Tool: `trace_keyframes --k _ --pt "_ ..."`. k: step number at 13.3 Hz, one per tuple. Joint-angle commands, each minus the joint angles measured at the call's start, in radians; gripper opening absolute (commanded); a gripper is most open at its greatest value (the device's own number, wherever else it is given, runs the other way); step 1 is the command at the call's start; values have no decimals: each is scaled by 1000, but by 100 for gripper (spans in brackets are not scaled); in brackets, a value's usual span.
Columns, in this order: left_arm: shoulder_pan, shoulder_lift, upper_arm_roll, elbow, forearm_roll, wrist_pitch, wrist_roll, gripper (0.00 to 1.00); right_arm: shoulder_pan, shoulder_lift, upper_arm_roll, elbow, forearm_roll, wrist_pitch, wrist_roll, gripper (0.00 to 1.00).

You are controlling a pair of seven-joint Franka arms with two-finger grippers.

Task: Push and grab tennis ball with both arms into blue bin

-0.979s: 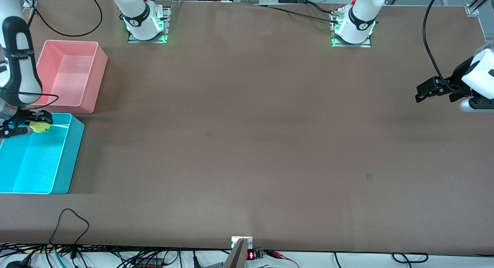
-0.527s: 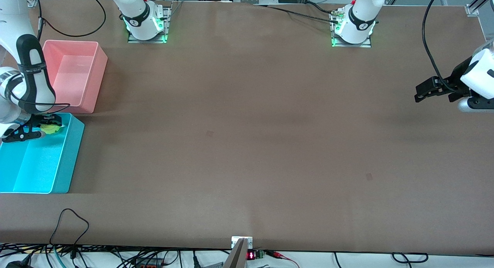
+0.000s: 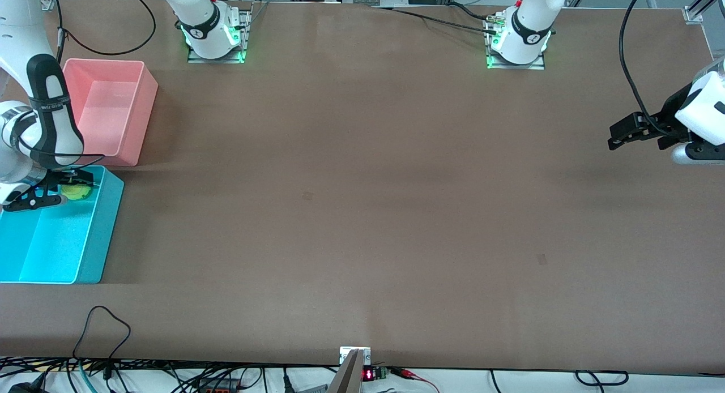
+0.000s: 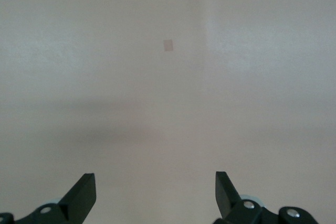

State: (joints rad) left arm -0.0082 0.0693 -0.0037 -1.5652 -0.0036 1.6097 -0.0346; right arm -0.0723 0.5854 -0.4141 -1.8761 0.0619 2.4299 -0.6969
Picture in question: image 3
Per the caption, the red alligator clip cable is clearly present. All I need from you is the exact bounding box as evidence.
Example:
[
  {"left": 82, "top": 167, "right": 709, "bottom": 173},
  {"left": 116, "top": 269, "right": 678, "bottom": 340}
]
[{"left": 390, "top": 366, "right": 441, "bottom": 393}]

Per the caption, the pink plastic bin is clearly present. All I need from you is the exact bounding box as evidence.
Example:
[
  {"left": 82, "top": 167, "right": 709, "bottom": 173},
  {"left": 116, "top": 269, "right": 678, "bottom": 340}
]
[{"left": 61, "top": 58, "right": 159, "bottom": 167}]

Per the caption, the black flat loop cable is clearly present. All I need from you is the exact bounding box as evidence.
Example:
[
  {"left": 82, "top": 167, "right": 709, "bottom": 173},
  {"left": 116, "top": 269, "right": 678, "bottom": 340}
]
[{"left": 574, "top": 369, "right": 630, "bottom": 386}]

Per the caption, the metal camera mount plate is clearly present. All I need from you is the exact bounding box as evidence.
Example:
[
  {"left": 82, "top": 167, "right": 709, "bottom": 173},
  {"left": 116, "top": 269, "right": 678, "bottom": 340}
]
[{"left": 339, "top": 346, "right": 372, "bottom": 366}]

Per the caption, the grey camera mount beam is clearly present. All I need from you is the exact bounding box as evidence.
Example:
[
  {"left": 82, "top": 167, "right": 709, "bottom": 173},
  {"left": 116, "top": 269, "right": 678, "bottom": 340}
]
[{"left": 325, "top": 349, "right": 365, "bottom": 393}]

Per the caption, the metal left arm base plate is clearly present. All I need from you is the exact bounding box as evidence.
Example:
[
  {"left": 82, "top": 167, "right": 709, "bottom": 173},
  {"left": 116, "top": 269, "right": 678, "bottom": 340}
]
[{"left": 485, "top": 14, "right": 546, "bottom": 71}]

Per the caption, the yellow-green tennis ball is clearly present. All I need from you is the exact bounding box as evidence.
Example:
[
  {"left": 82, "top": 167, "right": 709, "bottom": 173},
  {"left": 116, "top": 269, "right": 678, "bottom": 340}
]
[{"left": 61, "top": 183, "right": 94, "bottom": 202}]

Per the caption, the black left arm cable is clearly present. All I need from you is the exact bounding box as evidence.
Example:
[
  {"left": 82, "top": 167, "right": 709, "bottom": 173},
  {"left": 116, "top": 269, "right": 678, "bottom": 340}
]
[{"left": 619, "top": 0, "right": 681, "bottom": 139}]

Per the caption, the thick black table cable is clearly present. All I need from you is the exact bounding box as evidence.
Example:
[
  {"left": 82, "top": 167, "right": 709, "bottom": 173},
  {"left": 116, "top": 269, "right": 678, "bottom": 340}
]
[{"left": 371, "top": 5, "right": 502, "bottom": 36}]

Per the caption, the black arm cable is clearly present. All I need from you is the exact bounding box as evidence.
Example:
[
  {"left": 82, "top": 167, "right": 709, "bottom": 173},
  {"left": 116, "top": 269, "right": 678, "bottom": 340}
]
[
  {"left": 619, "top": 0, "right": 681, "bottom": 139},
  {"left": 11, "top": 0, "right": 157, "bottom": 173}
]

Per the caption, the blue plastic bin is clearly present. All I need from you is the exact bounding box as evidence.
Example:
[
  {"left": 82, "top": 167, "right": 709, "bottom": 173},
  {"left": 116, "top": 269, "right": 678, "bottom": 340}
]
[{"left": 0, "top": 165, "right": 125, "bottom": 285}]

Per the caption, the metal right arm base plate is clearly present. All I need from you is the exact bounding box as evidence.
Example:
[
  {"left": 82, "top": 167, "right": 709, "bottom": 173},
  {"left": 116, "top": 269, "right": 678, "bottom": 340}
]
[{"left": 187, "top": 8, "right": 253, "bottom": 64}]

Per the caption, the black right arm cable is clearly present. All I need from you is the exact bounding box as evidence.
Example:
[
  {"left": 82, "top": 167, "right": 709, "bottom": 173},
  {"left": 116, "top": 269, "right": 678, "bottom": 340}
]
[{"left": 11, "top": 0, "right": 157, "bottom": 173}]

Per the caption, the black looped cable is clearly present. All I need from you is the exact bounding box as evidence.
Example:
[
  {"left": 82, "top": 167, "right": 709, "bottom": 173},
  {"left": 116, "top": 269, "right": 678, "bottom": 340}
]
[{"left": 72, "top": 305, "right": 132, "bottom": 380}]

